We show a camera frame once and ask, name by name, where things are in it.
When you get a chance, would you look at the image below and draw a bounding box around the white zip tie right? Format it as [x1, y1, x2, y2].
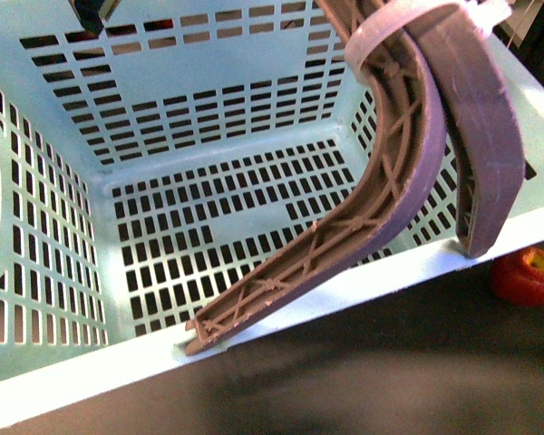
[345, 0, 512, 86]

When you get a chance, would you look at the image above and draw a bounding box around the red yellow apple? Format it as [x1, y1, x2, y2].
[490, 246, 544, 307]

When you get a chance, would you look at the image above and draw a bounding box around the light blue plastic basket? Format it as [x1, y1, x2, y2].
[0, 0, 544, 434]

